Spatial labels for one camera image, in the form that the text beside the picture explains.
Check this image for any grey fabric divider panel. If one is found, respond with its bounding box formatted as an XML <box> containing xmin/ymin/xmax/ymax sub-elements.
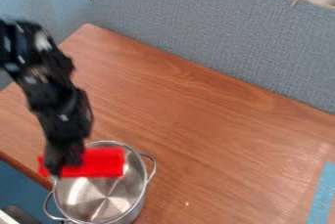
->
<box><xmin>91</xmin><ymin>0</ymin><xmax>335</xmax><ymax>114</ymax></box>

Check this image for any red plastic block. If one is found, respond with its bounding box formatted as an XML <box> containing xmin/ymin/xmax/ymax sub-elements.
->
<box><xmin>36</xmin><ymin>148</ymin><xmax>126</xmax><ymax>178</ymax></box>

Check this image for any dark object bottom left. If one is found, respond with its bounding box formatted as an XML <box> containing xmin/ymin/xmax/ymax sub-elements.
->
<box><xmin>1</xmin><ymin>204</ymin><xmax>41</xmax><ymax>224</ymax></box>

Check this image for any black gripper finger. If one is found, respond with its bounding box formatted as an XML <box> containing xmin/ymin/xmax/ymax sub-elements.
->
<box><xmin>64</xmin><ymin>143</ymin><xmax>84</xmax><ymax>166</ymax></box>
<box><xmin>43</xmin><ymin>143</ymin><xmax>68</xmax><ymax>177</ymax></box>

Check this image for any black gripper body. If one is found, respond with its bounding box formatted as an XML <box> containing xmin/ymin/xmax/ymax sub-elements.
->
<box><xmin>28</xmin><ymin>85</ymin><xmax>92</xmax><ymax>151</ymax></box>

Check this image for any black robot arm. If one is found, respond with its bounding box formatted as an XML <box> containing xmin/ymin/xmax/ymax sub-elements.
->
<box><xmin>0</xmin><ymin>19</ymin><xmax>92</xmax><ymax>177</ymax></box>

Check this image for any blue tape strip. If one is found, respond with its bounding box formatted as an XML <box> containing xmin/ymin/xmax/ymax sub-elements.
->
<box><xmin>307</xmin><ymin>161</ymin><xmax>335</xmax><ymax>224</ymax></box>

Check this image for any metal pot with handles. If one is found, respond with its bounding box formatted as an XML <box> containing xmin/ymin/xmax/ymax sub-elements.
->
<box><xmin>43</xmin><ymin>140</ymin><xmax>156</xmax><ymax>224</ymax></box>

